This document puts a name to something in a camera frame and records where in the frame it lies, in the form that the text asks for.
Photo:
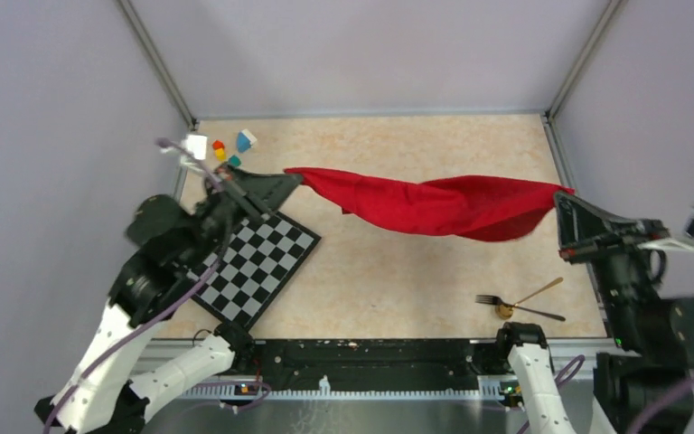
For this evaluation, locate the white toothed cable tray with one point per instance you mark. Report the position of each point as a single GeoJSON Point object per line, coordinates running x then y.
{"type": "Point", "coordinates": [229, 391]}

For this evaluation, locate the blue white block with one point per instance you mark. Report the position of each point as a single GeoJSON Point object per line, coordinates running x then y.
{"type": "Point", "coordinates": [245, 140]}

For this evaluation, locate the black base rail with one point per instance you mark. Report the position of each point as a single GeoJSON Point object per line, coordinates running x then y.
{"type": "Point", "coordinates": [372, 365]}

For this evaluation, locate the black white checkerboard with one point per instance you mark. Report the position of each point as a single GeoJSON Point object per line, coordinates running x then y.
{"type": "Point", "coordinates": [260, 261]}

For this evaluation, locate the dark metal fork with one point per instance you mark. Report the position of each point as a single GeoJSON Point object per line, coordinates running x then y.
{"type": "Point", "coordinates": [491, 300]}

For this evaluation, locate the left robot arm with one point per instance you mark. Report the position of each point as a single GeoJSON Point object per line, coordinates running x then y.
{"type": "Point", "coordinates": [176, 253]}

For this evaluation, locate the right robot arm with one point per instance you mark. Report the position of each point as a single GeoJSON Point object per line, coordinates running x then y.
{"type": "Point", "coordinates": [647, 387]}

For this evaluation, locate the teal small cube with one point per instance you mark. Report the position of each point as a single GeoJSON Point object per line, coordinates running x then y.
{"type": "Point", "coordinates": [234, 161]}

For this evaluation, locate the red cloth napkin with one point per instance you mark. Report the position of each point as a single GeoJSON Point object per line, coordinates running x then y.
{"type": "Point", "coordinates": [475, 207]}

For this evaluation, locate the yellow small cube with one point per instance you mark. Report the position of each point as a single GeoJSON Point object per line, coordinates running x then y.
{"type": "Point", "coordinates": [220, 154]}

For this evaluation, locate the aluminium frame right post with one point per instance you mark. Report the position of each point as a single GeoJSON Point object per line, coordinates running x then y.
{"type": "Point", "coordinates": [599, 31]}

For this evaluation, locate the aluminium frame left post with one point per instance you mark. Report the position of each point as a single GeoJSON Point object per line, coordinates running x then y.
{"type": "Point", "coordinates": [156, 61]}

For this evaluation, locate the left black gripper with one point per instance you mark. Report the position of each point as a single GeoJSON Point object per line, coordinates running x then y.
{"type": "Point", "coordinates": [270, 191]}

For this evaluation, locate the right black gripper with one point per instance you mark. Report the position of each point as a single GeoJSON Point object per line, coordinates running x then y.
{"type": "Point", "coordinates": [583, 230]}

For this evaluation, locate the aluminium frame post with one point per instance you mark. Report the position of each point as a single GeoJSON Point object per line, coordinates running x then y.
{"type": "Point", "coordinates": [156, 61]}
{"type": "Point", "coordinates": [599, 31]}

